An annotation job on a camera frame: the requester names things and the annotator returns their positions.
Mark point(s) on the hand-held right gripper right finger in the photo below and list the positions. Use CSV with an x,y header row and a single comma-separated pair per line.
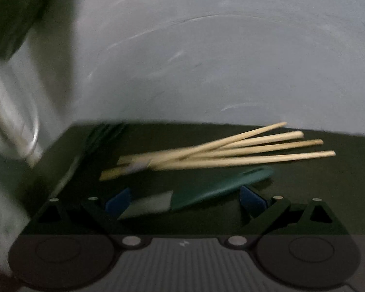
x,y
252,200

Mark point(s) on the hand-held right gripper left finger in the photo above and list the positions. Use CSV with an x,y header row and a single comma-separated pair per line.
x,y
118,202

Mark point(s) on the wooden chopstick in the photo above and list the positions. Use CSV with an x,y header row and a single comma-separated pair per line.
x,y
292,146
276,137
246,135
292,157

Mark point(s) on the black scissors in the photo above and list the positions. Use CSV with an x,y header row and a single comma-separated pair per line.
x,y
103,133

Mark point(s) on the clear bag of dried leaves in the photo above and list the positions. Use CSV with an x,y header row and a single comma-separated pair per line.
x,y
15,15

